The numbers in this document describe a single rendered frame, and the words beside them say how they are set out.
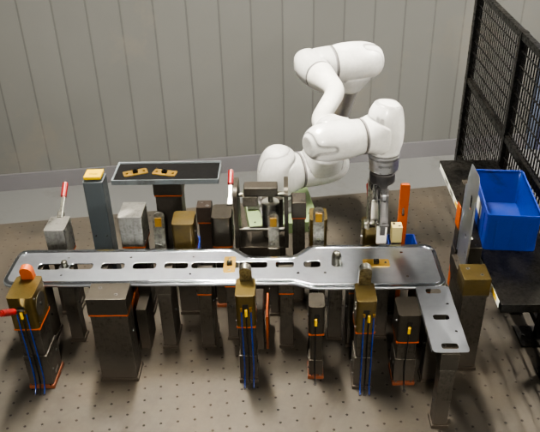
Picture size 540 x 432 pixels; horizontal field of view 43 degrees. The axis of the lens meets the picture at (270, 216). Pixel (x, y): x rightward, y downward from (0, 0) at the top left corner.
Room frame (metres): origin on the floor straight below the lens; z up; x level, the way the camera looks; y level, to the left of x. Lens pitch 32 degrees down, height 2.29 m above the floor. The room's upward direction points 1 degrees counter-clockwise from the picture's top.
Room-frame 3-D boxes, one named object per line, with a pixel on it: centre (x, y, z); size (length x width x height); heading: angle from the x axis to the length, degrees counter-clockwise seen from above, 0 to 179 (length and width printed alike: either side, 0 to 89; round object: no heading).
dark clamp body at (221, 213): (2.01, 0.16, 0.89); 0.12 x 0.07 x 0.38; 178
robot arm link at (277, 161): (2.57, -0.04, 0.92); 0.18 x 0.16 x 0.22; 109
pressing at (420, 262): (1.79, 0.15, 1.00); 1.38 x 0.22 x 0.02; 88
